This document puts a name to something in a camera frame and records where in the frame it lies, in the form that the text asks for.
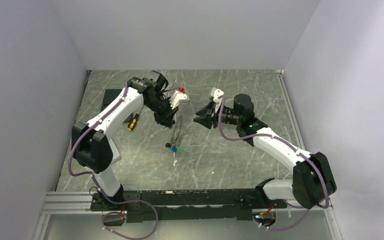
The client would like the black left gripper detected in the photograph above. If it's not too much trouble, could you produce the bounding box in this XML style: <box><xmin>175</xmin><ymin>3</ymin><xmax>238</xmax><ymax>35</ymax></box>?
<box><xmin>145</xmin><ymin>95</ymin><xmax>180</xmax><ymax>129</ymax></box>

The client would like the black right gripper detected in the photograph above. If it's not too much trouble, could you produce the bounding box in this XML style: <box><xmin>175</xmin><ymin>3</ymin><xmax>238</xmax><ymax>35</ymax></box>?
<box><xmin>193</xmin><ymin>101</ymin><xmax>242</xmax><ymax>129</ymax></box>

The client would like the blue plastic key tag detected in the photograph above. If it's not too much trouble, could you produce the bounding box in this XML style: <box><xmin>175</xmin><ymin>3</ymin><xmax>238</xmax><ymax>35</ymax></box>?
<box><xmin>171</xmin><ymin>146</ymin><xmax>178</xmax><ymax>153</ymax></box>

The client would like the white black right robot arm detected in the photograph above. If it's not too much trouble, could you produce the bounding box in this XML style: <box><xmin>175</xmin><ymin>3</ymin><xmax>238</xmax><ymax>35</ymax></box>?
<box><xmin>193</xmin><ymin>89</ymin><xmax>337</xmax><ymax>209</ymax></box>

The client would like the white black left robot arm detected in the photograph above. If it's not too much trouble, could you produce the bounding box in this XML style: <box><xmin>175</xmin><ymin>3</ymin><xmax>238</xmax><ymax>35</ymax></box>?
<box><xmin>67</xmin><ymin>71</ymin><xmax>189</xmax><ymax>210</ymax></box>

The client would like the white rectangular router box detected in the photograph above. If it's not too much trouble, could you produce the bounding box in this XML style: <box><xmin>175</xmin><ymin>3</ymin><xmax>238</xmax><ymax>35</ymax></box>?
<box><xmin>108</xmin><ymin>139</ymin><xmax>121</xmax><ymax>164</ymax></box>

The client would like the black flat electronic box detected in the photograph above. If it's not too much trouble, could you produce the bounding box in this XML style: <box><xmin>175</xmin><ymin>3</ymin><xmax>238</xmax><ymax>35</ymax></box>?
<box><xmin>100</xmin><ymin>88</ymin><xmax>133</xmax><ymax>123</ymax></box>

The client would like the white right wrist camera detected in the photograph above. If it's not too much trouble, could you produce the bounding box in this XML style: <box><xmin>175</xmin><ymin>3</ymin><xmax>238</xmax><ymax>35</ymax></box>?
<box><xmin>210</xmin><ymin>87</ymin><xmax>224</xmax><ymax>103</ymax></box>

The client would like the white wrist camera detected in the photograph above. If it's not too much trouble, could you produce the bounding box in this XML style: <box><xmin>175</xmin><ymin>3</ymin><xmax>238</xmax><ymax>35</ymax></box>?
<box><xmin>169</xmin><ymin>86</ymin><xmax>190</xmax><ymax>109</ymax></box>
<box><xmin>210</xmin><ymin>87</ymin><xmax>224</xmax><ymax>103</ymax></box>

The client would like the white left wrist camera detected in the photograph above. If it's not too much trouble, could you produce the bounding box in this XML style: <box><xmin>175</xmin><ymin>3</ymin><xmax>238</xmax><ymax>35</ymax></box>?
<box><xmin>169</xmin><ymin>86</ymin><xmax>190</xmax><ymax>109</ymax></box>

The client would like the yellow black handled screwdriver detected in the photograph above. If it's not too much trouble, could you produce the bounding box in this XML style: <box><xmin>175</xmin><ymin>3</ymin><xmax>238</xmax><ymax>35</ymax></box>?
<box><xmin>127</xmin><ymin>105</ymin><xmax>145</xmax><ymax>131</ymax></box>

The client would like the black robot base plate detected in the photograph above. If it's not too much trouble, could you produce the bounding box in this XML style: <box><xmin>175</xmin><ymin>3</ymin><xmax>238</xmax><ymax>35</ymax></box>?
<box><xmin>90</xmin><ymin>188</ymin><xmax>286</xmax><ymax>223</ymax></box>

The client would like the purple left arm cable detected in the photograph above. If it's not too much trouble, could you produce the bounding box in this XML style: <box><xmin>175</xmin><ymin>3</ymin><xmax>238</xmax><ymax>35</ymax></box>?
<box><xmin>67</xmin><ymin>80</ymin><xmax>180</xmax><ymax>240</ymax></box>

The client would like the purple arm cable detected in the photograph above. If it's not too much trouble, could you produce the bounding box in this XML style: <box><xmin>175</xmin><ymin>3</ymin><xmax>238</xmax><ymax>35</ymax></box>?
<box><xmin>67</xmin><ymin>80</ymin><xmax>180</xmax><ymax>240</ymax></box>
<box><xmin>217</xmin><ymin>96</ymin><xmax>331</xmax><ymax>232</ymax></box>

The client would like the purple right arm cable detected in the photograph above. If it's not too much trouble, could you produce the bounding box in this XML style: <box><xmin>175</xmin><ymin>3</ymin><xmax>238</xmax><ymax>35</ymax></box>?
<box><xmin>217</xmin><ymin>96</ymin><xmax>331</xmax><ymax>232</ymax></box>

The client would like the aluminium frame rail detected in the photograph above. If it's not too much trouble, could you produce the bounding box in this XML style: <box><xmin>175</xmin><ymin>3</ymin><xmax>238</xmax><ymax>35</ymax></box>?
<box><xmin>32</xmin><ymin>188</ymin><xmax>344</xmax><ymax>240</ymax></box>

